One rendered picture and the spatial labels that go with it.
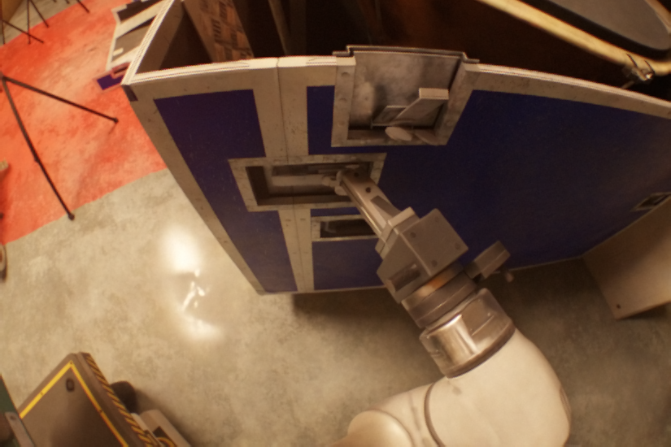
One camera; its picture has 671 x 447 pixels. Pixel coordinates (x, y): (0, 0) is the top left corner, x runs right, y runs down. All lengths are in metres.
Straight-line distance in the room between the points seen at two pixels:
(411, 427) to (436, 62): 0.37
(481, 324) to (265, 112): 0.28
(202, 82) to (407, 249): 0.23
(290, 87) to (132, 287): 1.16
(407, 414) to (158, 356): 0.99
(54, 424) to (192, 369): 0.51
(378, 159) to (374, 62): 0.13
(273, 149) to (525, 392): 0.35
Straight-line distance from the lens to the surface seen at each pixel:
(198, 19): 0.47
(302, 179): 0.41
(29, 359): 1.66
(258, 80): 0.28
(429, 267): 0.30
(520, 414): 0.35
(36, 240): 1.78
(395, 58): 0.29
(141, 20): 2.54
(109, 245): 1.46
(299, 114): 0.31
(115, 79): 2.04
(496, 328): 0.33
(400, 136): 0.28
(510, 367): 0.34
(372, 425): 0.40
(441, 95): 0.24
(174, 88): 0.30
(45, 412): 1.15
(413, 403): 0.41
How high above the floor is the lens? 1.13
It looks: 61 degrees down
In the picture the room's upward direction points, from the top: 6 degrees clockwise
